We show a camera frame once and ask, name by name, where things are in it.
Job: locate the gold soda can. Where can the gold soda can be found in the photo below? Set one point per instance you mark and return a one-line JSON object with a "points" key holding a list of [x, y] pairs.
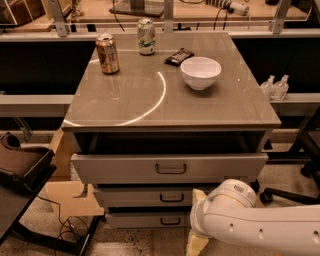
{"points": [[107, 53]]}

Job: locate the black snack bar packet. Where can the black snack bar packet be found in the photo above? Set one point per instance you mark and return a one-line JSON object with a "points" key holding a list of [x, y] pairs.
{"points": [[177, 58]]}

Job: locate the clear pump bottle right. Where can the clear pump bottle right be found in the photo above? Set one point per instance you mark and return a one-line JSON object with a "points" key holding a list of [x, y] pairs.
{"points": [[280, 88]]}

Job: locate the grey middle drawer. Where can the grey middle drawer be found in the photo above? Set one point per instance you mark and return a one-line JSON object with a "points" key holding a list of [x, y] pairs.
{"points": [[154, 195]]}

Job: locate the white power strip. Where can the white power strip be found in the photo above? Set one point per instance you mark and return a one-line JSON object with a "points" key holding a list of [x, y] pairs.
{"points": [[230, 5]]}

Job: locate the white bowl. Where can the white bowl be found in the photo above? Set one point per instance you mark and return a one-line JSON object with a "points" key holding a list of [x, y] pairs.
{"points": [[200, 72]]}

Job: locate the grey drawer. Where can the grey drawer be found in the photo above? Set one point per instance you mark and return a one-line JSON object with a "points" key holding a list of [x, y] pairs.
{"points": [[154, 195], [144, 219], [167, 169]]}

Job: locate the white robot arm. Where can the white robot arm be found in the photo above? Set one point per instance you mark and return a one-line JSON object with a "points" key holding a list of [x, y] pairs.
{"points": [[228, 214]]}

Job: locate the green white soda can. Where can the green white soda can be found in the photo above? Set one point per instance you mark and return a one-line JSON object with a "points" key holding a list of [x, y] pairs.
{"points": [[146, 36]]}

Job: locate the clear pump bottle left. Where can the clear pump bottle left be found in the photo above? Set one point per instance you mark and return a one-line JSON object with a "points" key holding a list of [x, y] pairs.
{"points": [[266, 86]]}

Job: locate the clear pump bottle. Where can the clear pump bottle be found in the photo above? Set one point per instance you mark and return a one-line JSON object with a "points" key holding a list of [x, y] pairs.
{"points": [[266, 86], [280, 88]]}

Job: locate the grey top drawer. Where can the grey top drawer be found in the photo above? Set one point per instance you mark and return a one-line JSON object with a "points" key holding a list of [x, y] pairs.
{"points": [[167, 169]]}

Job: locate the grey drawer cabinet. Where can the grey drawer cabinet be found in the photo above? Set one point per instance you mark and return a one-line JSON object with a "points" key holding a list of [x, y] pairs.
{"points": [[147, 108]]}

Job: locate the grey bottom drawer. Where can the grey bottom drawer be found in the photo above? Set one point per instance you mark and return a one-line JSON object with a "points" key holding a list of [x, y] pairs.
{"points": [[144, 219]]}

